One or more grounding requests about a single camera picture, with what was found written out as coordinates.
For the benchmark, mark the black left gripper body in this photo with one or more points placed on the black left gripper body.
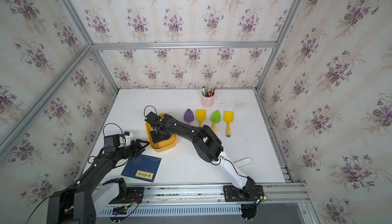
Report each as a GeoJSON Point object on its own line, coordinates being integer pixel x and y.
{"type": "Point", "coordinates": [131, 151]}

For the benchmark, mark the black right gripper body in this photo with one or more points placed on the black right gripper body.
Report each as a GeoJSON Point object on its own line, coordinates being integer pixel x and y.
{"type": "Point", "coordinates": [155, 137]}

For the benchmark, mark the yellow plastic storage box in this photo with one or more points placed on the yellow plastic storage box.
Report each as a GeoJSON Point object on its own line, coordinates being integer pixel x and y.
{"type": "Point", "coordinates": [165, 145]}

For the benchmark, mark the purple shovel pink handle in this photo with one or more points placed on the purple shovel pink handle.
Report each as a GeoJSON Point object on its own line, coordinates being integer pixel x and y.
{"type": "Point", "coordinates": [189, 116]}

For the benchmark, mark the yellow square shovel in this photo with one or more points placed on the yellow square shovel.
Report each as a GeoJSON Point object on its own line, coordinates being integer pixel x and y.
{"type": "Point", "coordinates": [228, 118]}
{"type": "Point", "coordinates": [200, 116]}

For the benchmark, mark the green shovel yellow handle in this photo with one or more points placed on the green shovel yellow handle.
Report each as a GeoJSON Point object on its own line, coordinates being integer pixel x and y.
{"type": "Point", "coordinates": [215, 119]}

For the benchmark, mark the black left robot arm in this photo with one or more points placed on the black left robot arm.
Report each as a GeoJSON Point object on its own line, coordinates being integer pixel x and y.
{"type": "Point", "coordinates": [80, 203]}

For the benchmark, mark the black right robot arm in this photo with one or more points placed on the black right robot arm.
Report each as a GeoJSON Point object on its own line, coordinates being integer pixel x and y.
{"type": "Point", "coordinates": [209, 148]}

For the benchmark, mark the blue notebook yellow label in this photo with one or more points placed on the blue notebook yellow label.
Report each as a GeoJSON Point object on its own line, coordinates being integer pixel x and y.
{"type": "Point", "coordinates": [143, 167]}

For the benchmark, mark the pink pen cup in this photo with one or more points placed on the pink pen cup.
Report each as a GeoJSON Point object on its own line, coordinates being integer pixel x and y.
{"type": "Point", "coordinates": [207, 102]}

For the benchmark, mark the pens in cup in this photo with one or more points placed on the pens in cup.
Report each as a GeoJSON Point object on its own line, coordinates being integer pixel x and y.
{"type": "Point", "coordinates": [207, 92]}

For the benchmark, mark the white flat paddle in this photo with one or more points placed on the white flat paddle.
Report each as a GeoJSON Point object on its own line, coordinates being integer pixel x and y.
{"type": "Point", "coordinates": [243, 162]}

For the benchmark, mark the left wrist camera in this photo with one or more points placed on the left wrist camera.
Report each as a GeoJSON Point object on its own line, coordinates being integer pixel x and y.
{"type": "Point", "coordinates": [115, 141]}

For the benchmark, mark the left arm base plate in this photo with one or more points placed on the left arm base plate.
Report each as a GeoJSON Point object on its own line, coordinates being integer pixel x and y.
{"type": "Point", "coordinates": [133, 195]}

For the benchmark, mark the white slotted cable duct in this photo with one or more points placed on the white slotted cable duct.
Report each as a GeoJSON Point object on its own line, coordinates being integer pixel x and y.
{"type": "Point", "coordinates": [177, 210]}

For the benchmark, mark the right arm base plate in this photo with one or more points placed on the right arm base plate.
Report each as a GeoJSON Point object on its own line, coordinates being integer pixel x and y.
{"type": "Point", "coordinates": [232, 194]}

